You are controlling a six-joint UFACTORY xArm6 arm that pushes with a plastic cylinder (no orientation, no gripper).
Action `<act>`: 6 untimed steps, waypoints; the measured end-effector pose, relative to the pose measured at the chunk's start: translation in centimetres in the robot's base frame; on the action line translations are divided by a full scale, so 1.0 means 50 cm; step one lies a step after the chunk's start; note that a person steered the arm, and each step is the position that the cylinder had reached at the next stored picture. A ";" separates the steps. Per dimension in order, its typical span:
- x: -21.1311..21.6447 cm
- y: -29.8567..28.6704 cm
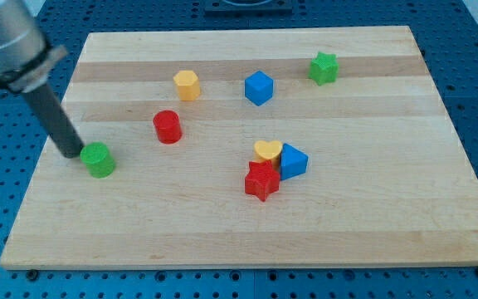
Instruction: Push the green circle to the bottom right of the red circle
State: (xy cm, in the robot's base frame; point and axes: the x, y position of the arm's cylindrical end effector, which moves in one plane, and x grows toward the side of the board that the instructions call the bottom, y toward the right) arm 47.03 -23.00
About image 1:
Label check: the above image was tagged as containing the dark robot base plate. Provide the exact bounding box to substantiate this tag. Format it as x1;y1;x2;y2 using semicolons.
202;0;295;16

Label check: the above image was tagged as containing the green star block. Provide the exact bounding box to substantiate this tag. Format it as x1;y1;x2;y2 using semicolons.
309;51;339;86

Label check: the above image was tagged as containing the green cylinder block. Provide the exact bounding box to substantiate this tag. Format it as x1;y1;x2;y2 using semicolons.
80;142;116;179

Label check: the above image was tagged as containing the blue cube block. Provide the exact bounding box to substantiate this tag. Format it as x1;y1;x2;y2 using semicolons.
244;71;274;106

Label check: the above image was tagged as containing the wooden board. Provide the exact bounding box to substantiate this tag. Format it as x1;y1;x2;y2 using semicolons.
0;26;478;270

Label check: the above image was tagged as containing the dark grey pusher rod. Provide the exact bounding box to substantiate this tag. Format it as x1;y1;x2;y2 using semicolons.
22;83;84;159

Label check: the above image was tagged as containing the yellow heart block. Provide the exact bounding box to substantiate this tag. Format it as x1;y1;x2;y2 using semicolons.
253;140;283;170

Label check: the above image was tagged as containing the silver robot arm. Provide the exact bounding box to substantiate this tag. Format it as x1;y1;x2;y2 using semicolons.
0;0;84;159

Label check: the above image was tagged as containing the red cylinder block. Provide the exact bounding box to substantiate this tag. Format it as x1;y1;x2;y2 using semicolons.
153;110;183;144

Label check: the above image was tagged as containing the red star block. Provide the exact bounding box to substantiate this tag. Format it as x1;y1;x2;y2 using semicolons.
244;160;280;202

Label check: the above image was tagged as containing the yellow hexagon block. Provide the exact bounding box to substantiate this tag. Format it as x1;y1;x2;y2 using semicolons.
173;70;201;101

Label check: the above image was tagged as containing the blue triangle block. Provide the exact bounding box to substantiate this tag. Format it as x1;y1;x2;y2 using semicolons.
280;143;309;180

